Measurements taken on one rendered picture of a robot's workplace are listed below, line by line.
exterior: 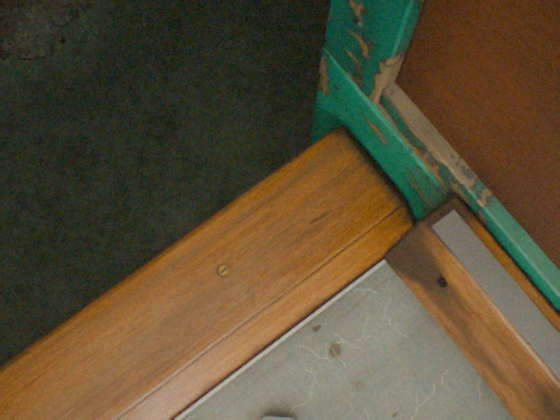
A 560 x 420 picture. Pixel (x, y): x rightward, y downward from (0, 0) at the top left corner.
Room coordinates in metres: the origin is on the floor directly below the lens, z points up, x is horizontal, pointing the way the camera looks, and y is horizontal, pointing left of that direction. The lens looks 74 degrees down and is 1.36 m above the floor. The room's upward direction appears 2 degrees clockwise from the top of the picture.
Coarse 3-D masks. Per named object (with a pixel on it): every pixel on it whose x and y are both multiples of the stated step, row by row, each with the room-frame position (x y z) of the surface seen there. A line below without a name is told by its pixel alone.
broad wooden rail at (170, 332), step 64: (256, 192) 0.18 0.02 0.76; (320, 192) 0.18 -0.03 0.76; (384, 192) 0.18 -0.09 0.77; (192, 256) 0.12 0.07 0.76; (256, 256) 0.12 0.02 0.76; (320, 256) 0.12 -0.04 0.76; (384, 256) 0.13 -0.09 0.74; (128, 320) 0.07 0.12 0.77; (192, 320) 0.07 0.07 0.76; (256, 320) 0.07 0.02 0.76; (0, 384) 0.01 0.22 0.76; (64, 384) 0.01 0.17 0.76; (128, 384) 0.01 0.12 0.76; (192, 384) 0.02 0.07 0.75
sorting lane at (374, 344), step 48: (384, 288) 0.10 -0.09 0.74; (288, 336) 0.06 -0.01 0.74; (336, 336) 0.06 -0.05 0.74; (384, 336) 0.06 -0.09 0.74; (432, 336) 0.06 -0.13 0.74; (240, 384) 0.02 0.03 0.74; (288, 384) 0.02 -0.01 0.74; (336, 384) 0.02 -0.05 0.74; (384, 384) 0.02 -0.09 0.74; (432, 384) 0.02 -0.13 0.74; (480, 384) 0.02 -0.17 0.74
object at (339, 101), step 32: (320, 64) 0.28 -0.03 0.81; (320, 96) 0.28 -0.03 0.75; (352, 96) 0.25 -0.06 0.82; (320, 128) 0.27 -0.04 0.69; (352, 128) 0.24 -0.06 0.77; (384, 128) 0.22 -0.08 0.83; (384, 160) 0.21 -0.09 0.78; (416, 160) 0.19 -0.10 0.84; (416, 192) 0.18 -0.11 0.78; (448, 192) 0.16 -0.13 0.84
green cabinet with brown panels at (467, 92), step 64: (384, 0) 0.24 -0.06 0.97; (448, 0) 0.22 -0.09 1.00; (512, 0) 0.20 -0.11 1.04; (384, 64) 0.23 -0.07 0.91; (448, 64) 0.21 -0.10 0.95; (512, 64) 0.18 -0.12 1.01; (448, 128) 0.19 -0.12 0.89; (512, 128) 0.17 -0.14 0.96; (512, 192) 0.14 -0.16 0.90; (512, 256) 0.11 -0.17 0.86
